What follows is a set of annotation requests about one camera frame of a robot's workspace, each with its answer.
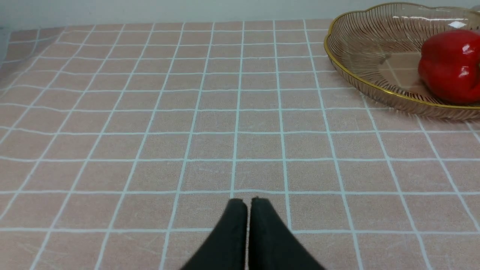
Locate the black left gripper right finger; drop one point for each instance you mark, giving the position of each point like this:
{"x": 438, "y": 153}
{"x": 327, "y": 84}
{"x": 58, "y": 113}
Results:
{"x": 271, "y": 244}

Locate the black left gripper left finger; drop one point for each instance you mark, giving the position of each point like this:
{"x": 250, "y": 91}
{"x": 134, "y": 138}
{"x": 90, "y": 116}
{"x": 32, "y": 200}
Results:
{"x": 225, "y": 247}

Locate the red bell pepper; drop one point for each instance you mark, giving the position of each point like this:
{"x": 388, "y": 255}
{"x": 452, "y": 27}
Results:
{"x": 449, "y": 66}

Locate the pink grid tablecloth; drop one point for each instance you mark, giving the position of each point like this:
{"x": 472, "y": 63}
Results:
{"x": 121, "y": 145}

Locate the transparent brown gold-rimmed bowl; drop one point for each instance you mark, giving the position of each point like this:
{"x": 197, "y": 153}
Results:
{"x": 359, "y": 42}

